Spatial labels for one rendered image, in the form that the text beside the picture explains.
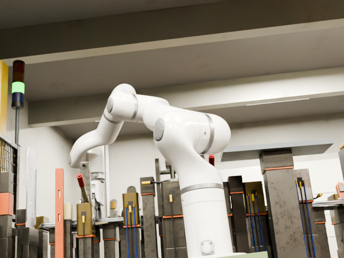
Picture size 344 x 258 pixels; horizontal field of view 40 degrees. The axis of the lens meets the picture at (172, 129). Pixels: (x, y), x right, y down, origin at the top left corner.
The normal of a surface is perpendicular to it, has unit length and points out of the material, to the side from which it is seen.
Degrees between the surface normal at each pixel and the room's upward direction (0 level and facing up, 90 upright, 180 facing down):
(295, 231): 90
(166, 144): 126
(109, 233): 90
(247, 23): 90
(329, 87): 90
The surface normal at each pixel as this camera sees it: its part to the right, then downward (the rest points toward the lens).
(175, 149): -0.47, 0.45
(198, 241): -0.50, -0.25
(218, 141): 0.46, 0.31
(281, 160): -0.04, -0.30
